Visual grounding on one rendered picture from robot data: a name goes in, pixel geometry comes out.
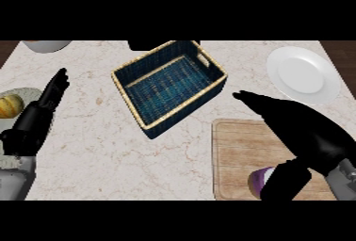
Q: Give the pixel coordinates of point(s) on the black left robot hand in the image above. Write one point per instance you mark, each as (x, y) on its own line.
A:
(34, 119)

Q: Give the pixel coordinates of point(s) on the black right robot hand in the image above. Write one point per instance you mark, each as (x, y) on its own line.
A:
(301, 128)

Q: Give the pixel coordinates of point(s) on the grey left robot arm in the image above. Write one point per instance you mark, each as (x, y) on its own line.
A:
(11, 179)

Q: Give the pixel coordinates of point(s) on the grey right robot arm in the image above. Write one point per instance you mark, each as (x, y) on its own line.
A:
(342, 180)

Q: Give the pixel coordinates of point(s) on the wooden cutting board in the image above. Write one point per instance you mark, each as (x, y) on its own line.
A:
(240, 157)

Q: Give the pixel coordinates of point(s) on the blue wicker basket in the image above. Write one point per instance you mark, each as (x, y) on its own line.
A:
(168, 86)

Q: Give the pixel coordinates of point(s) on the yellow squash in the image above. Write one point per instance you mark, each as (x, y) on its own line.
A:
(8, 106)

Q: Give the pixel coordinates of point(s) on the white round plate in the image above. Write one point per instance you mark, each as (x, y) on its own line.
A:
(302, 75)

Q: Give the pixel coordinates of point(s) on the white bowl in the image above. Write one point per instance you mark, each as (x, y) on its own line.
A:
(45, 45)

